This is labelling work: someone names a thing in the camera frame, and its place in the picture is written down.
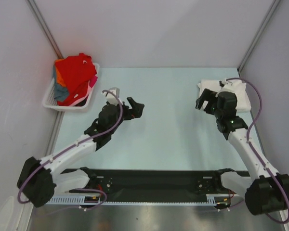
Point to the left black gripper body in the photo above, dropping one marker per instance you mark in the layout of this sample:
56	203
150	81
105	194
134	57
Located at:
126	113

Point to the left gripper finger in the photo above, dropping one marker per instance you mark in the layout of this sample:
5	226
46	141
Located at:
137	110
133	103

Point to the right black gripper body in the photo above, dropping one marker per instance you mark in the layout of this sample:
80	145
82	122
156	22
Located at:
209	103

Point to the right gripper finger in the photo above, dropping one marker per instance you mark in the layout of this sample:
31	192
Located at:
208	95
200	103

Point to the white printed t shirt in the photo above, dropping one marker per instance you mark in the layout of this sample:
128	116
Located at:
213	85

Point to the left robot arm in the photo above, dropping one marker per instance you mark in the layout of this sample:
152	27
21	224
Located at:
41	179

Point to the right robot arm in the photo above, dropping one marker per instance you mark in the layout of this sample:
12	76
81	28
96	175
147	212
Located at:
267	190

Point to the pink garment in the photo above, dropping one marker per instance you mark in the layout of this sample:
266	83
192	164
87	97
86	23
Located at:
82	101

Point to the grey blue garment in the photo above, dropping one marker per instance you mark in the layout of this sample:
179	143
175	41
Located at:
60	93

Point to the red t shirt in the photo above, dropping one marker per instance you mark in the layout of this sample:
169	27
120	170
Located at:
76	72

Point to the orange garment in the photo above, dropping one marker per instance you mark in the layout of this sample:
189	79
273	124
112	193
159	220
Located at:
58	78

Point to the white plastic basket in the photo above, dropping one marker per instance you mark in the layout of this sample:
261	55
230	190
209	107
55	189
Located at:
50	102

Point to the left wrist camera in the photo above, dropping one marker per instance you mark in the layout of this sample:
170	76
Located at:
112	95

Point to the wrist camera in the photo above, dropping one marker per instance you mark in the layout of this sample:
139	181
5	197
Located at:
112	95
226	86

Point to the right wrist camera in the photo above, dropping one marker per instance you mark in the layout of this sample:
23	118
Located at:
226	86

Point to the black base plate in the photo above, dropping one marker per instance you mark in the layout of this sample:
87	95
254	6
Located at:
152	183

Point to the slotted cable duct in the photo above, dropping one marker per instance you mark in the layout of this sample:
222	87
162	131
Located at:
94	199

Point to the right corner aluminium post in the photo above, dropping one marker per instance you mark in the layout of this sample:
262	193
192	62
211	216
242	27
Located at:
259	33

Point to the corner aluminium post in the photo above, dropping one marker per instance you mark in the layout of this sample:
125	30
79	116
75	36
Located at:
259	33
44	27

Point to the left corner aluminium post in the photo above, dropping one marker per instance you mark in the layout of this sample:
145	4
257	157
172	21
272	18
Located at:
44	27

